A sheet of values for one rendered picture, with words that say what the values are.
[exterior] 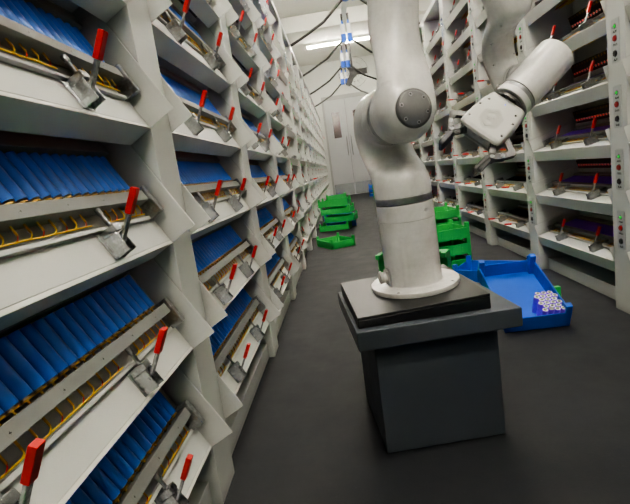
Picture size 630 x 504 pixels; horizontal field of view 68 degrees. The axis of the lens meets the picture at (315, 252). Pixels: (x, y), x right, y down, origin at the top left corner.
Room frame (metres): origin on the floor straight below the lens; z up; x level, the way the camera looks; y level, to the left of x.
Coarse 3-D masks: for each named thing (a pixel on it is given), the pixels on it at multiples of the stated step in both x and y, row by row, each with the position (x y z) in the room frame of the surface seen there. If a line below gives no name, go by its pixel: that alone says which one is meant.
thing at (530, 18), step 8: (536, 0) 2.09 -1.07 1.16; (544, 0) 1.90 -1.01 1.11; (552, 0) 1.85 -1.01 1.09; (560, 0) 1.80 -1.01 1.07; (568, 0) 2.01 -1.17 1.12; (536, 8) 1.98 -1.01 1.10; (544, 8) 1.92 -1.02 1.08; (528, 16) 2.06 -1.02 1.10; (536, 16) 2.00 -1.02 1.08; (528, 24) 2.08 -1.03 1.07
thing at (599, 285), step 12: (552, 264) 2.05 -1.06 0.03; (564, 264) 1.94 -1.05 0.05; (576, 264) 1.91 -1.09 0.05; (588, 264) 1.89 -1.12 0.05; (576, 276) 1.83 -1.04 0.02; (588, 276) 1.74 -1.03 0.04; (600, 276) 1.70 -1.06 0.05; (612, 276) 1.68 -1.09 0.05; (600, 288) 1.66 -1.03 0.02; (612, 288) 1.58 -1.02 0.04
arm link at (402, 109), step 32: (384, 0) 0.94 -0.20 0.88; (416, 0) 0.95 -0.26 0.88; (384, 32) 0.93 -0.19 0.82; (416, 32) 0.94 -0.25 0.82; (384, 64) 0.91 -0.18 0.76; (416, 64) 0.91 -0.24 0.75; (384, 96) 0.89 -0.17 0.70; (416, 96) 0.88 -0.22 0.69; (384, 128) 0.90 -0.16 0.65; (416, 128) 0.88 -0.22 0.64
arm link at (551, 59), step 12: (540, 48) 1.03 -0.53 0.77; (552, 48) 1.02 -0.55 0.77; (564, 48) 1.01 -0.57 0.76; (528, 60) 1.03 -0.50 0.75; (540, 60) 1.01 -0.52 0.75; (552, 60) 1.01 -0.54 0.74; (564, 60) 1.01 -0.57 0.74; (516, 72) 1.03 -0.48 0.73; (528, 72) 1.01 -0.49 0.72; (540, 72) 1.00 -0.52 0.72; (552, 72) 1.01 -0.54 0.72; (564, 72) 1.03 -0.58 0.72; (528, 84) 1.00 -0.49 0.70; (540, 84) 1.00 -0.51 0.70; (552, 84) 1.02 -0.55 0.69; (540, 96) 1.01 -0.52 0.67
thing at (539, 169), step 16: (544, 16) 2.09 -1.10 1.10; (560, 16) 2.08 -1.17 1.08; (528, 32) 2.09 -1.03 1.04; (544, 32) 2.09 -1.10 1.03; (560, 32) 2.08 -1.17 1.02; (528, 48) 2.09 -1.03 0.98; (560, 80) 2.08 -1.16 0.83; (528, 112) 2.11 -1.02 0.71; (560, 112) 2.08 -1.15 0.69; (544, 128) 2.09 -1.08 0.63; (528, 144) 2.14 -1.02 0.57; (560, 160) 2.09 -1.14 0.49; (544, 176) 2.09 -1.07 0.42; (528, 192) 2.17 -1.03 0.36; (528, 208) 2.18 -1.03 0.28; (544, 208) 2.09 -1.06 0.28; (560, 208) 2.09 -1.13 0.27; (544, 256) 2.09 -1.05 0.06; (560, 256) 2.09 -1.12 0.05
